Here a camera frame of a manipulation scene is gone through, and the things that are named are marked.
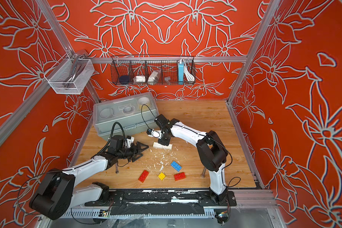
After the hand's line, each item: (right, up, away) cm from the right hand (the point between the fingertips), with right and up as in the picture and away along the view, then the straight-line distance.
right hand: (160, 139), depth 90 cm
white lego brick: (-3, -4, +2) cm, 5 cm away
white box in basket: (-13, +38, -3) cm, 41 cm away
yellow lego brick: (+2, -19, -10) cm, 22 cm away
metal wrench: (-26, -18, -6) cm, 32 cm away
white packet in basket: (-4, +42, +2) cm, 42 cm away
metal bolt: (+26, -20, -8) cm, 34 cm away
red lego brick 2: (-9, -19, -10) cm, 24 cm away
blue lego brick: (+10, -15, -6) cm, 19 cm away
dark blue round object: (-25, +41, +7) cm, 48 cm away
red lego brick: (+12, -19, -10) cm, 25 cm away
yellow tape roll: (-11, +25, +5) cm, 28 cm away
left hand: (-8, -5, -6) cm, 11 cm away
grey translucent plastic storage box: (-22, +15, -3) cm, 27 cm away
